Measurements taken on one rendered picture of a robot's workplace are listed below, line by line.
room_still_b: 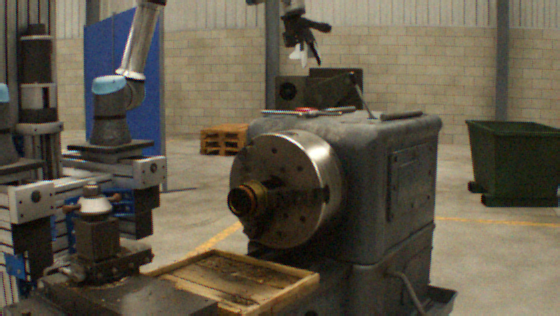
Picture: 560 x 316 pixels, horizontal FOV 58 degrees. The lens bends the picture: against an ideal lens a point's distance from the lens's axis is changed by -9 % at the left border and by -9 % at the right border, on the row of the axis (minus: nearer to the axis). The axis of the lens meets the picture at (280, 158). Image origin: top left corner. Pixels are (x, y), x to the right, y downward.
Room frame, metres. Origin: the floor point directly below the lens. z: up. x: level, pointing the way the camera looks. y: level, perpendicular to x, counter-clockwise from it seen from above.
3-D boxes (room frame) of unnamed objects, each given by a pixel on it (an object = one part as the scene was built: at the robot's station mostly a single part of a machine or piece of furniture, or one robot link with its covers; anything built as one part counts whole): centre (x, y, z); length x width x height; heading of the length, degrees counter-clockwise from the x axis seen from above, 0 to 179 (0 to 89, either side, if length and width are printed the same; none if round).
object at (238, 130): (9.73, 0.82, 0.22); 1.25 x 0.86 x 0.44; 164
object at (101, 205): (1.06, 0.39, 1.13); 0.08 x 0.08 x 0.03
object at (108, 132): (1.84, 0.59, 1.21); 0.15 x 0.15 x 0.10
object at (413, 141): (1.80, -0.23, 1.06); 0.59 x 0.48 x 0.39; 144
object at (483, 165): (5.86, -2.70, 0.43); 1.34 x 0.94 x 0.85; 173
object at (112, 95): (1.85, 0.59, 1.33); 0.13 x 0.12 x 0.14; 171
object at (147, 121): (7.96, 2.47, 1.18); 4.12 x 0.80 x 2.35; 33
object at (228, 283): (1.27, 0.13, 0.89); 0.36 x 0.30 x 0.04; 54
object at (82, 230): (1.06, 0.38, 1.07); 0.07 x 0.07 x 0.10; 54
